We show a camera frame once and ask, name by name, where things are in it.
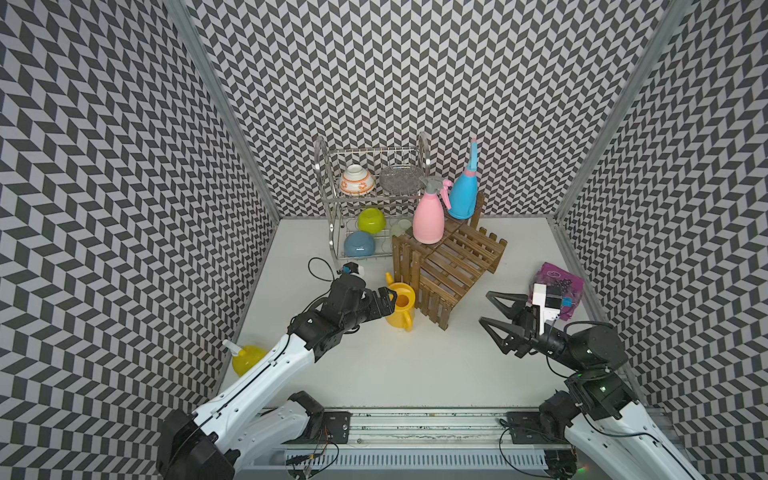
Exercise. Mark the yellow spray bottle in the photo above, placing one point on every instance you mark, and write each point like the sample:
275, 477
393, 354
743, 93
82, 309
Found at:
244, 357

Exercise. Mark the wooden slatted shelf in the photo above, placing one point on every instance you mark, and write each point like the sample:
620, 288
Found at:
442, 274

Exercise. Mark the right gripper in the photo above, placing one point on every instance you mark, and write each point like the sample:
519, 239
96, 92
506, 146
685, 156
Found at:
523, 327

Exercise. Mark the purple snack box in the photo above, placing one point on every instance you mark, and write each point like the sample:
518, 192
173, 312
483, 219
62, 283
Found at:
571, 287

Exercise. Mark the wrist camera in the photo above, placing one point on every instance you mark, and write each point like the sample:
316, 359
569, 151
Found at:
550, 304
351, 268

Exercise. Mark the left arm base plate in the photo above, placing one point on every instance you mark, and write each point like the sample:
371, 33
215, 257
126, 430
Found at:
329, 426

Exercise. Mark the lime green bowl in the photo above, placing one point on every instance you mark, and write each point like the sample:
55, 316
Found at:
371, 221

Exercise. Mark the metal dish rack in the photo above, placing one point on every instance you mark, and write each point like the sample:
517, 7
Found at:
342, 210

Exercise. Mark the grey glass plate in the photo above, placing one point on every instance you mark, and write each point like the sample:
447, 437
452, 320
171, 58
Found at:
401, 180

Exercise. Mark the blue spray bottle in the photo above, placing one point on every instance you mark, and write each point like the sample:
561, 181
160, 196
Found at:
464, 191

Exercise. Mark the white orange patterned bowl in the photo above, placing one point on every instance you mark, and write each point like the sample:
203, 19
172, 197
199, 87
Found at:
356, 181

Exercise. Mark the aluminium front rail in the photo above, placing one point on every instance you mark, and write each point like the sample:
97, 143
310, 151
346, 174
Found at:
429, 429

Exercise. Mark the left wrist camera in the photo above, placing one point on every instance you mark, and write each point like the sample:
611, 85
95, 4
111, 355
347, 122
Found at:
351, 268

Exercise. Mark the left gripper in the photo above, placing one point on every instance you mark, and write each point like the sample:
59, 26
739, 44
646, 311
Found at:
375, 310

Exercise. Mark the blue bowl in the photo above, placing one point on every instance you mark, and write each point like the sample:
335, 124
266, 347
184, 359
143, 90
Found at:
359, 244

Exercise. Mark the yellow watering can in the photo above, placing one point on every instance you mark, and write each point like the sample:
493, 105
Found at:
403, 316

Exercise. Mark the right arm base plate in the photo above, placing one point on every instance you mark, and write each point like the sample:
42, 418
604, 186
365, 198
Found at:
551, 427

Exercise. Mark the pink spray bottle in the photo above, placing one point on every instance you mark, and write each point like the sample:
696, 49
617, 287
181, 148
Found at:
429, 217

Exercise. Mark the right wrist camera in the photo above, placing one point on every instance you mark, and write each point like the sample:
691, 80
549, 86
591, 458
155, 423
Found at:
550, 304

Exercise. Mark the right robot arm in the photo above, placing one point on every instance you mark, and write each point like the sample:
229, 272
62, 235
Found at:
598, 413

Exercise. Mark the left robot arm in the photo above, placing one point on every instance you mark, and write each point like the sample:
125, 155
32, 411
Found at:
189, 442

